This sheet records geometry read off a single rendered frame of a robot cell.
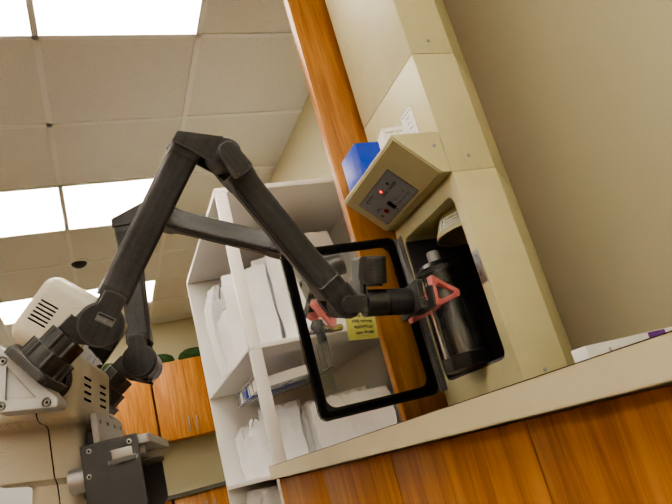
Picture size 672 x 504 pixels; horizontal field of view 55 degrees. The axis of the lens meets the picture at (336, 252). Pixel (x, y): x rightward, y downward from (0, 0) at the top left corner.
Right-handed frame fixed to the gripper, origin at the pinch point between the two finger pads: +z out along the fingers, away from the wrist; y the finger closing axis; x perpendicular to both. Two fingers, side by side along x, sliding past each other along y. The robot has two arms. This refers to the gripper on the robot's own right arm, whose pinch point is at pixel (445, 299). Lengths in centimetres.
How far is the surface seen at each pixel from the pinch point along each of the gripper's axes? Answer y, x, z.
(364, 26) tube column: 0, -74, -6
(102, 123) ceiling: 156, -142, -67
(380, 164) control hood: -5.1, -30.4, -12.1
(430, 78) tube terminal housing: -15.3, -46.9, -0.9
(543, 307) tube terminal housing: -14.8, 7.3, 13.0
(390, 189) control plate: 0.5, -27.2, -7.9
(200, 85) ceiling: 129, -147, -25
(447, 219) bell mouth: -3.3, -17.7, 2.8
